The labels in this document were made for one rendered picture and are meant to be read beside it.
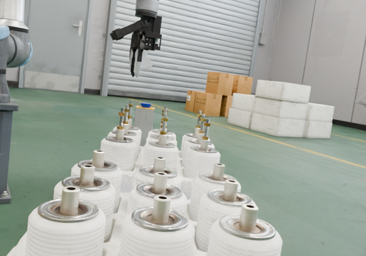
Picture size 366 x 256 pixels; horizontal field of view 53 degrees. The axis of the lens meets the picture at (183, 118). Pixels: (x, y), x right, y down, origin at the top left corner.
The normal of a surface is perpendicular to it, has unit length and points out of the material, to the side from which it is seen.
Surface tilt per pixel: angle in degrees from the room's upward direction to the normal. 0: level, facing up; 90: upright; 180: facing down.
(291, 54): 90
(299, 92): 90
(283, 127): 90
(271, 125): 90
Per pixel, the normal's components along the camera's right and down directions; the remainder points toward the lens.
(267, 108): -0.85, -0.06
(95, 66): 0.49, 0.15
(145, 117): 0.04, 0.11
